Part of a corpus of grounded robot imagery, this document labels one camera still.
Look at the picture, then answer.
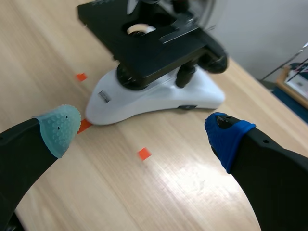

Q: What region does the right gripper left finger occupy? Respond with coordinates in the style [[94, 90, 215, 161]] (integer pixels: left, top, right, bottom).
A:
[[0, 104, 82, 231]]

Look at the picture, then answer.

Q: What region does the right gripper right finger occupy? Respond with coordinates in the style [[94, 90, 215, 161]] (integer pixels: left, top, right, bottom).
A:
[[204, 112, 308, 231]]

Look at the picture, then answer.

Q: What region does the white and black microscope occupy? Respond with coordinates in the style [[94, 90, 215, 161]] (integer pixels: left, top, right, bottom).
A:
[[77, 0, 229, 127]]

